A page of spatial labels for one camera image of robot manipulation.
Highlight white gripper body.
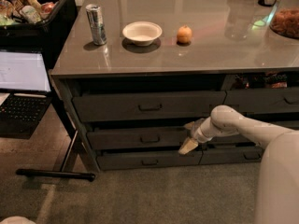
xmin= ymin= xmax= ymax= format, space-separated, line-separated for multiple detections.
xmin=191 ymin=118 xmax=212 ymax=144

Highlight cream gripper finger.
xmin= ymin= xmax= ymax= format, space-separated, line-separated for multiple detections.
xmin=184 ymin=119 xmax=204 ymax=130
xmin=178 ymin=137 xmax=198 ymax=155

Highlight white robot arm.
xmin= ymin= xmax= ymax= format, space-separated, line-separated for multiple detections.
xmin=178 ymin=105 xmax=299 ymax=224

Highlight snack bags in drawer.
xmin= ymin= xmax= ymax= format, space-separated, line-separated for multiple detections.
xmin=232 ymin=72 xmax=288 ymax=90

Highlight grey drawer cabinet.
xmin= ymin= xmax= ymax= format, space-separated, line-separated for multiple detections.
xmin=53 ymin=0 xmax=298 ymax=170

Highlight open black laptop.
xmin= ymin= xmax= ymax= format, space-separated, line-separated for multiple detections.
xmin=0 ymin=50 xmax=51 ymax=139

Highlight orange fruit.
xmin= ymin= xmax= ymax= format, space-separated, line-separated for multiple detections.
xmin=177 ymin=25 xmax=192 ymax=44

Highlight white paper bowl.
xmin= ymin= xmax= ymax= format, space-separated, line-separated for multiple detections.
xmin=122 ymin=21 xmax=163 ymax=46

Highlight glass jar of snacks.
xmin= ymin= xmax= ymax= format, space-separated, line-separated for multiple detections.
xmin=270 ymin=0 xmax=299 ymax=39

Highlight silver drink can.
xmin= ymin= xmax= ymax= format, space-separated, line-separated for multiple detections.
xmin=85 ymin=4 xmax=107 ymax=46

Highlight white object bottom corner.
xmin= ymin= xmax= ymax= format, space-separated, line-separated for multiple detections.
xmin=0 ymin=217 xmax=35 ymax=224

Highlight black bin of snacks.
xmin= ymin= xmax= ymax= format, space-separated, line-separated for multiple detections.
xmin=0 ymin=0 xmax=78 ymax=52

